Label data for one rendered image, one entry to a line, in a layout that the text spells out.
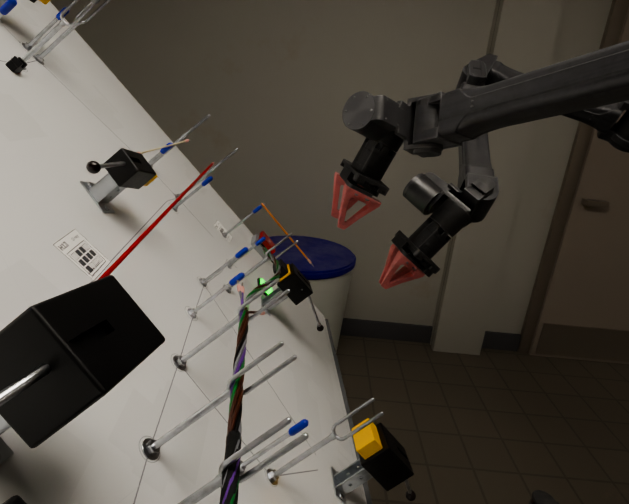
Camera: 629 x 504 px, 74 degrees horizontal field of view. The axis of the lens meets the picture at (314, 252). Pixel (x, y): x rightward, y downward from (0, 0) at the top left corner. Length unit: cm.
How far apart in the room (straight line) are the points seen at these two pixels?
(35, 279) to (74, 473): 16
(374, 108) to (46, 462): 54
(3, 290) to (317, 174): 223
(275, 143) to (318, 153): 26
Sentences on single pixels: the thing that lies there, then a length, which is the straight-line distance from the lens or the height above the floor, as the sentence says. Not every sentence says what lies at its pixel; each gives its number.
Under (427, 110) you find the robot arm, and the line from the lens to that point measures 68.
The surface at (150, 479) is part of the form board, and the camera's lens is 38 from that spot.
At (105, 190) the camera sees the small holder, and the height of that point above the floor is 130.
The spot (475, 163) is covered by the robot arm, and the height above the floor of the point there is 134.
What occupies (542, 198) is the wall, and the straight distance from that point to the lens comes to 283.
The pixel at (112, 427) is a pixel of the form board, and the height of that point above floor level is 117.
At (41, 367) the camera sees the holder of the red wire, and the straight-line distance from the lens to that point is 22.
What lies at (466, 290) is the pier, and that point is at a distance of 273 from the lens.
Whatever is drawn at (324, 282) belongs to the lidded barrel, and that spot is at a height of 64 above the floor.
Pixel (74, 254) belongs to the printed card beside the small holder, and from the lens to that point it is 47.
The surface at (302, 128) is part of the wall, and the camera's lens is 250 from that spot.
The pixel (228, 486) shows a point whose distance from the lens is 28.
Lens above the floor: 141
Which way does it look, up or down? 19 degrees down
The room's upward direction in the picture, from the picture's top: 5 degrees clockwise
